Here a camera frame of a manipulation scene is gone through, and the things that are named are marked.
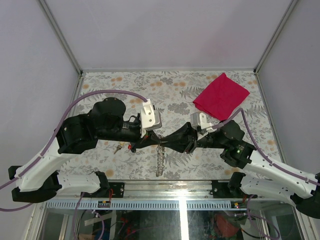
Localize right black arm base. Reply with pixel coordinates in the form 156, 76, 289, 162
209, 172, 246, 199

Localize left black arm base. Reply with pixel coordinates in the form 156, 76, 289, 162
91, 171, 125, 199

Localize magenta folded cloth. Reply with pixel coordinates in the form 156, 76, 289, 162
193, 73, 250, 121

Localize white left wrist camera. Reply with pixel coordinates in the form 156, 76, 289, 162
140, 99, 162, 137

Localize metal ring key organizer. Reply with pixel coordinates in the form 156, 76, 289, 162
156, 145, 165, 177

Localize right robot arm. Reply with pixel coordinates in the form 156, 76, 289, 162
161, 120, 320, 219

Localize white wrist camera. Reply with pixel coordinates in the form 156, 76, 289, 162
190, 112, 215, 138
140, 99, 162, 137

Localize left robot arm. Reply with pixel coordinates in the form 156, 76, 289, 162
8, 97, 162, 203

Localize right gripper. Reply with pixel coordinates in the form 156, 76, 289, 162
160, 121, 228, 154

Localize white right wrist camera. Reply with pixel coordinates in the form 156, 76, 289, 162
190, 112, 215, 138

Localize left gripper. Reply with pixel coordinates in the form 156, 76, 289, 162
98, 120, 162, 152

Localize aluminium front rail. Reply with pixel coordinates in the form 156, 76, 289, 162
40, 180, 249, 211

